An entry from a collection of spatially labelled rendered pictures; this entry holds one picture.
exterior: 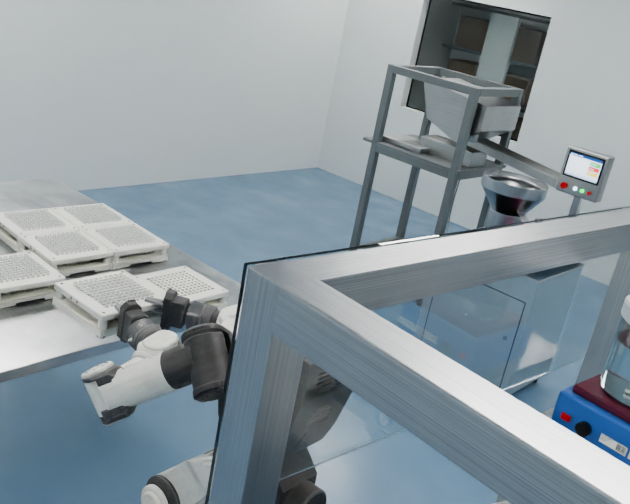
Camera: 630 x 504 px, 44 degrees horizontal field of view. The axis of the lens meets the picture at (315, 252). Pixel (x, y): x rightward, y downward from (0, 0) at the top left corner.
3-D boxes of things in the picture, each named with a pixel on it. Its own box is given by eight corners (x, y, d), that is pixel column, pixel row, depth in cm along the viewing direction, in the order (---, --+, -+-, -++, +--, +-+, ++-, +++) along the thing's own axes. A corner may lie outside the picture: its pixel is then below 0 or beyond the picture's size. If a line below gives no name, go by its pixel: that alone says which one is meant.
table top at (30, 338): (-209, 207, 296) (-210, 198, 295) (53, 184, 377) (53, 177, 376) (-21, 389, 209) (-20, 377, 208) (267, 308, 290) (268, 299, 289)
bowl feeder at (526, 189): (454, 235, 436) (471, 172, 423) (486, 228, 463) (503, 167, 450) (532, 268, 408) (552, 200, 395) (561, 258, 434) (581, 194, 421)
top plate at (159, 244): (80, 233, 302) (80, 228, 301) (134, 227, 319) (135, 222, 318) (114, 256, 287) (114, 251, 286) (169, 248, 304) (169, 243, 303)
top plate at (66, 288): (53, 288, 227) (53, 282, 227) (123, 275, 246) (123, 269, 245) (101, 322, 213) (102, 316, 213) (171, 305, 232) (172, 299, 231)
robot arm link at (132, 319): (113, 302, 210) (134, 322, 202) (144, 297, 217) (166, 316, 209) (108, 342, 215) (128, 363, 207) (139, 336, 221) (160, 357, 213)
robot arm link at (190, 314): (162, 295, 220) (202, 305, 219) (173, 282, 229) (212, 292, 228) (156, 334, 225) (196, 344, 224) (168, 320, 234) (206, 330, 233)
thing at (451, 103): (295, 275, 541) (336, 58, 489) (386, 253, 619) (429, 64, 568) (469, 367, 457) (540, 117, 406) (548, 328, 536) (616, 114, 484)
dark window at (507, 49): (404, 107, 765) (430, -10, 727) (404, 107, 766) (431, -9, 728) (522, 145, 688) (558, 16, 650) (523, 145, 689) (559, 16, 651)
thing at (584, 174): (533, 255, 430) (566, 145, 408) (541, 252, 437) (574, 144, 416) (571, 270, 416) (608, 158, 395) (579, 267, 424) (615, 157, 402)
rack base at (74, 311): (52, 304, 229) (52, 296, 228) (121, 289, 247) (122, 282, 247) (99, 338, 215) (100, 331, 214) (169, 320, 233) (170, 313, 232)
